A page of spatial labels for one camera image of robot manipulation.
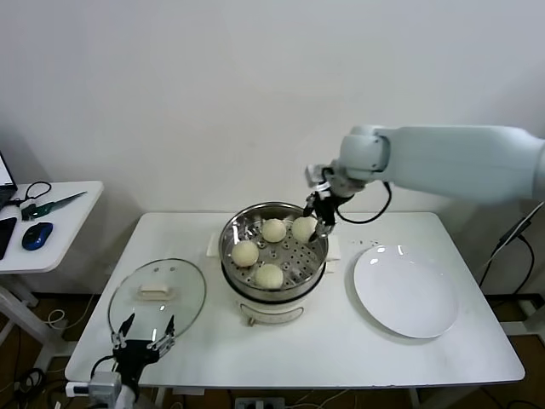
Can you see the white round plate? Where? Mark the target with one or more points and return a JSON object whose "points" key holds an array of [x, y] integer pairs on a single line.
{"points": [[404, 294]]}

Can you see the white side table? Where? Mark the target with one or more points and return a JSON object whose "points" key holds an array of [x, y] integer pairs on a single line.
{"points": [[64, 243]]}

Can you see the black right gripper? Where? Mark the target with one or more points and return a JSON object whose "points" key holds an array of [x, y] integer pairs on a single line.
{"points": [[328, 206]]}

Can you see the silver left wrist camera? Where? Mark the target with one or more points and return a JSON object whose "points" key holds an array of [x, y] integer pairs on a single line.
{"points": [[102, 383]]}

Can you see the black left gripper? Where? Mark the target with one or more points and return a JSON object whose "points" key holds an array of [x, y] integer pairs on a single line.
{"points": [[134, 355]]}

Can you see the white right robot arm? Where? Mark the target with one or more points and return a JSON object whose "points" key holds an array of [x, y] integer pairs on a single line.
{"points": [[447, 157]]}

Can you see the white electric cooker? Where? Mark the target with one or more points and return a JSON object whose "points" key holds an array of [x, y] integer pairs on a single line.
{"points": [[272, 313]]}

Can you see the blue computer mouse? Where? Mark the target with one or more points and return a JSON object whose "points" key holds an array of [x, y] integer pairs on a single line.
{"points": [[37, 235]]}

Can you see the white steamed baozi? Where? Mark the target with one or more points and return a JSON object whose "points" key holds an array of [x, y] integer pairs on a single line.
{"points": [[302, 228], [273, 231], [245, 254], [269, 276]]}

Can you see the black laptop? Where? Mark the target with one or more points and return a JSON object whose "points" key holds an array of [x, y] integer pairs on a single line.
{"points": [[6, 194]]}

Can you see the black smartphone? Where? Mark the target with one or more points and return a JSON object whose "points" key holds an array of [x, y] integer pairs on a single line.
{"points": [[6, 236]]}

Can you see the white power strip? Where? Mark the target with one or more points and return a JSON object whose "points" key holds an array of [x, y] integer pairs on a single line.
{"points": [[259, 402]]}

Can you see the stainless steel steamer basket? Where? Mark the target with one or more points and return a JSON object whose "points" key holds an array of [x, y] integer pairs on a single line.
{"points": [[298, 264]]}

